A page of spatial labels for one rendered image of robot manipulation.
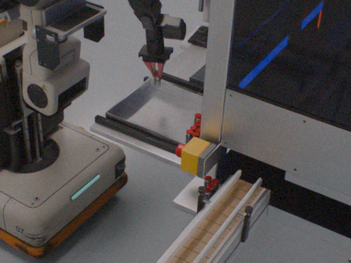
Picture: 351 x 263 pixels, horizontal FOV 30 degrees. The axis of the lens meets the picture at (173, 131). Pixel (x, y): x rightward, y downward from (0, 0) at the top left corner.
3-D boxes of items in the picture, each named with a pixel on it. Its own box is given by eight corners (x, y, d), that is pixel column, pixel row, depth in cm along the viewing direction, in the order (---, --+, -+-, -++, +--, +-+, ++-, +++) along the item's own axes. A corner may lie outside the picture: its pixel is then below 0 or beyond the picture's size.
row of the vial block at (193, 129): (218, 118, 215) (219, 106, 213) (190, 146, 203) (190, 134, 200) (212, 116, 216) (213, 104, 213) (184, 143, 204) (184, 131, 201)
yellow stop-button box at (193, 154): (215, 165, 184) (216, 144, 180) (202, 178, 179) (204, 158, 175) (191, 155, 187) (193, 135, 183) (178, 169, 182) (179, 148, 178)
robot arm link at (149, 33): (147, 13, 209) (141, 21, 204) (168, 15, 207) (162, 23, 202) (149, 33, 213) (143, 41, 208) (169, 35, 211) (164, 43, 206)
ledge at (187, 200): (237, 198, 188) (238, 193, 187) (215, 225, 179) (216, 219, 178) (194, 180, 193) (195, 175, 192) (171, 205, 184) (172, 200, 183)
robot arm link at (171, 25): (148, -5, 203) (139, 16, 199) (183, -1, 200) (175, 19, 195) (154, 22, 213) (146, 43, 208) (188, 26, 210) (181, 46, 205)
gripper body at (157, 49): (168, 62, 210) (167, 41, 205) (137, 58, 212) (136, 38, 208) (174, 52, 215) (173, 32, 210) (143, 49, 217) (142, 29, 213)
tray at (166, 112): (237, 118, 216) (238, 109, 214) (197, 159, 198) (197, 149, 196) (150, 85, 230) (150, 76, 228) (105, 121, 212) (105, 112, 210)
